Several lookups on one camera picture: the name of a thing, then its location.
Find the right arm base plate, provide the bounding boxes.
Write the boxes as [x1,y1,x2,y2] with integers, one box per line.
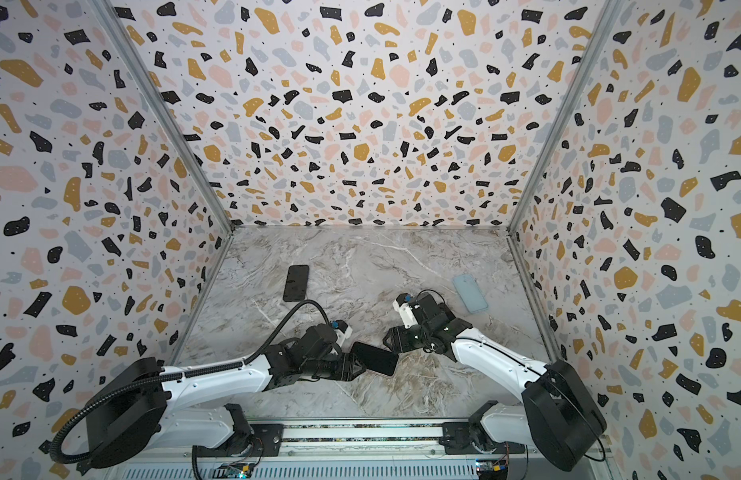
[439,422,526,455]

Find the right corner aluminium post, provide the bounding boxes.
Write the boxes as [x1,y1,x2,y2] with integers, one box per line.
[508,0,624,236]

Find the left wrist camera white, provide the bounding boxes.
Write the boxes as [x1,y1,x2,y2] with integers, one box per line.
[330,320,352,350]

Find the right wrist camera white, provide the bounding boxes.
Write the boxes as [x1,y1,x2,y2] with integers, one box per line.
[393,293,418,329]

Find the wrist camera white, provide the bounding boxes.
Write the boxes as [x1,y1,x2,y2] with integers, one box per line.
[393,293,418,329]
[330,320,352,350]

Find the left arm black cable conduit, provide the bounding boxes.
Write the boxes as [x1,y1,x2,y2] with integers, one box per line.
[48,298,330,466]

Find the light blue phone case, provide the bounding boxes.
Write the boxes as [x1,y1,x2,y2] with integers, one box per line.
[453,274,489,314]

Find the black phone case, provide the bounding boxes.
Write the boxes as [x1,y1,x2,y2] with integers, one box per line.
[282,265,310,302]

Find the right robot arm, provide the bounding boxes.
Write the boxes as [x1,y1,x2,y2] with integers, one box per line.
[384,293,607,472]

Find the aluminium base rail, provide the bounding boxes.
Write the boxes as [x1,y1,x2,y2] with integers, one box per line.
[104,419,620,479]

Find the left green circuit board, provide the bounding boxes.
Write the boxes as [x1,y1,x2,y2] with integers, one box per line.
[212,463,256,479]

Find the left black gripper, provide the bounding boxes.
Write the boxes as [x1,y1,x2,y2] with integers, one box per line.
[302,351,368,380]

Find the left corner aluminium post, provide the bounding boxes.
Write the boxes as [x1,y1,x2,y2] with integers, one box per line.
[88,1,234,235]

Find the corner aluminium post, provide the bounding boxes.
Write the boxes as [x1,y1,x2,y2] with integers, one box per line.
[88,1,234,235]
[508,0,624,236]

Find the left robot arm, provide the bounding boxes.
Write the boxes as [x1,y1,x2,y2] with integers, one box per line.
[84,322,366,469]

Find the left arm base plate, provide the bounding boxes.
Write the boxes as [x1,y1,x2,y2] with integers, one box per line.
[194,423,284,458]

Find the right circuit board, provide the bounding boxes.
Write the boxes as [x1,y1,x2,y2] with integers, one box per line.
[476,460,509,480]

